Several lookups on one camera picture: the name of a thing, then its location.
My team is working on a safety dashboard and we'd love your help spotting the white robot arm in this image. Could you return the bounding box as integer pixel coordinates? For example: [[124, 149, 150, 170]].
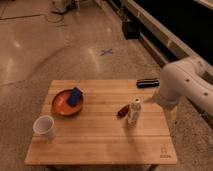
[[153, 56, 213, 117]]

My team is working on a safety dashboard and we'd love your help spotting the white bottle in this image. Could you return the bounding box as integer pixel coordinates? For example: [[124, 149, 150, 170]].
[[127, 98, 141, 125]]

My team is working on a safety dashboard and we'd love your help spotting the grey metal rail frame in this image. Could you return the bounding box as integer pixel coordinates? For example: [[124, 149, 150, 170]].
[[99, 0, 213, 91]]

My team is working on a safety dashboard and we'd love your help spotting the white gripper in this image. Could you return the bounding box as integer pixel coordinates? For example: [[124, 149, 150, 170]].
[[153, 90, 177, 122]]

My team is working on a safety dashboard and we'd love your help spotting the black rectangular object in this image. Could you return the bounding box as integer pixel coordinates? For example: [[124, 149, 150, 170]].
[[136, 79, 160, 88]]

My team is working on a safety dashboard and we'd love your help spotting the white plastic cup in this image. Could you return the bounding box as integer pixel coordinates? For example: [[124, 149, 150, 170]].
[[33, 115, 55, 140]]

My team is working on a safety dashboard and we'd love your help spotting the brown oblong object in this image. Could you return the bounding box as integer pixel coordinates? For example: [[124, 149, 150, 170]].
[[117, 105, 130, 117]]

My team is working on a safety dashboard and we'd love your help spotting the black box on floor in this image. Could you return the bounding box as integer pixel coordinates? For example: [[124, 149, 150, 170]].
[[122, 22, 140, 39]]

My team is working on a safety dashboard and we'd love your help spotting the orange plate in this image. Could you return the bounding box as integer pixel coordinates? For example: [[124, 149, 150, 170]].
[[51, 89, 84, 116]]

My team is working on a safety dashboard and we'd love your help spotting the blue sponge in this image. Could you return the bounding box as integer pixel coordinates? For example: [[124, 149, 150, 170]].
[[67, 87, 82, 106]]

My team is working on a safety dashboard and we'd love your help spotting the wooden table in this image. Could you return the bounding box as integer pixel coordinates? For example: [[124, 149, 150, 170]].
[[25, 80, 177, 165]]

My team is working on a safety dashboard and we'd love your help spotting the white object with cables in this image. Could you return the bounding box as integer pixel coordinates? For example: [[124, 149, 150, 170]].
[[49, 0, 80, 14]]

